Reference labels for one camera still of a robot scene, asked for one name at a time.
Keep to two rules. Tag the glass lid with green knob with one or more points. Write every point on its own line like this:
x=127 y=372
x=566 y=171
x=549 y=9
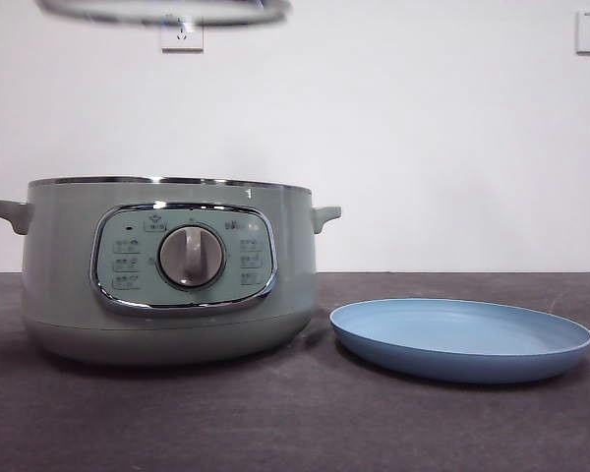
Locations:
x=216 y=19

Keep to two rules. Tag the pale green electric steamer pot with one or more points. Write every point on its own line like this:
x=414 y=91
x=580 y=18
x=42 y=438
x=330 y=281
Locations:
x=59 y=275

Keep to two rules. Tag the blue round plate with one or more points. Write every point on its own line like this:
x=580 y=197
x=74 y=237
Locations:
x=452 y=339

